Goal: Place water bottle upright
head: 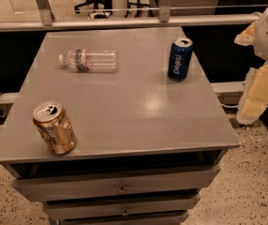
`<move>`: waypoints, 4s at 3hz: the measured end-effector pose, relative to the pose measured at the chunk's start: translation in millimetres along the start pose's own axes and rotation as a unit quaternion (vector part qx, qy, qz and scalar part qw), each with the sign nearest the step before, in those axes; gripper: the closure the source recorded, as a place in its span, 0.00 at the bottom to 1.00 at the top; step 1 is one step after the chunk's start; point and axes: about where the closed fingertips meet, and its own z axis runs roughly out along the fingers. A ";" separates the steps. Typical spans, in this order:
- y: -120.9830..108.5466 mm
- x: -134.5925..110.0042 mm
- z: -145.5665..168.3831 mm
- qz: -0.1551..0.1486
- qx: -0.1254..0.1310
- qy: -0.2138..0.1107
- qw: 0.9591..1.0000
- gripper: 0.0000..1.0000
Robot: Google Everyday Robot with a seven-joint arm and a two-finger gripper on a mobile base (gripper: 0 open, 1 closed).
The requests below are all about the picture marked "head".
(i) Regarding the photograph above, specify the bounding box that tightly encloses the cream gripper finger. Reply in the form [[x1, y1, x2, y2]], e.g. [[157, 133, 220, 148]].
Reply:
[[234, 22, 258, 46], [236, 61, 268, 125]]

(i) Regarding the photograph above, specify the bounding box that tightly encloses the clear plastic water bottle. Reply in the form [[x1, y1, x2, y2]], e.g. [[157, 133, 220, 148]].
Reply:
[[58, 49, 118, 73]]

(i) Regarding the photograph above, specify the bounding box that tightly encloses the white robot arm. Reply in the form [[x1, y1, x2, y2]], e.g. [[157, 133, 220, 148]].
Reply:
[[234, 8, 268, 125]]

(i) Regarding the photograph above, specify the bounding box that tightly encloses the blue Pepsi can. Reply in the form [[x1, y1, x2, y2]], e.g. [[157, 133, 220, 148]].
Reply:
[[168, 37, 193, 82]]

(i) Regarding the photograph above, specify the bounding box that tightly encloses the grey drawer cabinet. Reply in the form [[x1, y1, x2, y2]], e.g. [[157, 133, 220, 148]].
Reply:
[[0, 28, 239, 225]]

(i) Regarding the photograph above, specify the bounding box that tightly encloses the grey metal railing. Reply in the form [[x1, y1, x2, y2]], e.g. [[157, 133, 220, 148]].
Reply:
[[0, 0, 268, 32]]

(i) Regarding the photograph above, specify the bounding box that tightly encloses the gold soda can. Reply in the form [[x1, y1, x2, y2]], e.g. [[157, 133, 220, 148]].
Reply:
[[33, 101, 76, 155]]

